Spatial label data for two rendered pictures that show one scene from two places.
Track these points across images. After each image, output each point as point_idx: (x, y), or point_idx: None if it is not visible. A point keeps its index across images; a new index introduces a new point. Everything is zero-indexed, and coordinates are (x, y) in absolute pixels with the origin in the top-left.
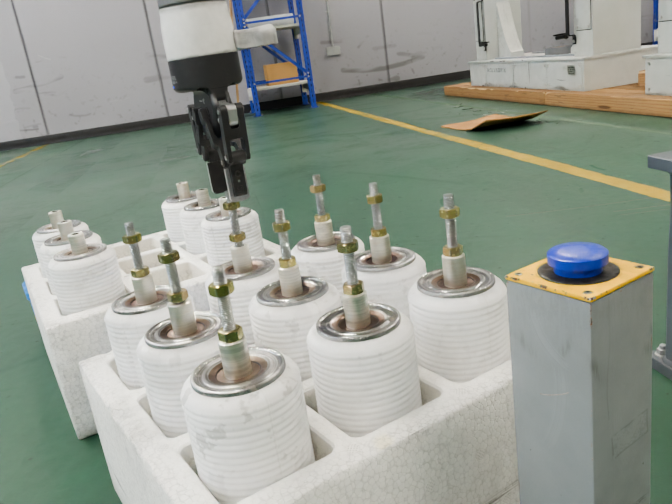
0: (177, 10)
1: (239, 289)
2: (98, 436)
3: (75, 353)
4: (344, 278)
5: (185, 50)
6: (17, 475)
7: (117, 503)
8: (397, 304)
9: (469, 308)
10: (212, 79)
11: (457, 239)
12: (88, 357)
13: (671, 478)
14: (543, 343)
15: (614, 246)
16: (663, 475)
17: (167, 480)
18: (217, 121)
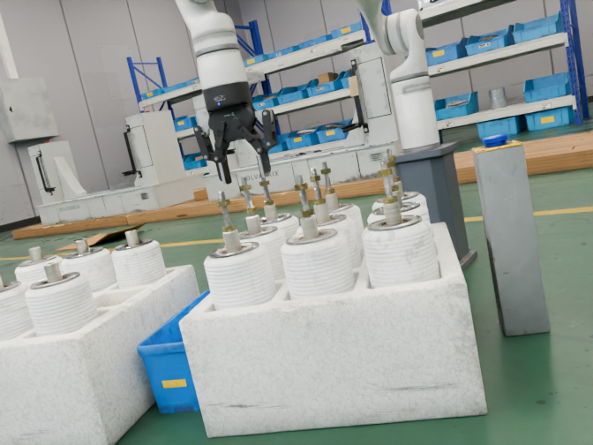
0: (227, 52)
1: (275, 237)
2: (123, 441)
3: (97, 360)
4: None
5: (233, 77)
6: None
7: (226, 439)
8: (359, 226)
9: (422, 200)
10: (248, 96)
11: (205, 281)
12: (105, 363)
13: (478, 291)
14: (501, 174)
15: None
16: (475, 292)
17: (394, 290)
18: (251, 124)
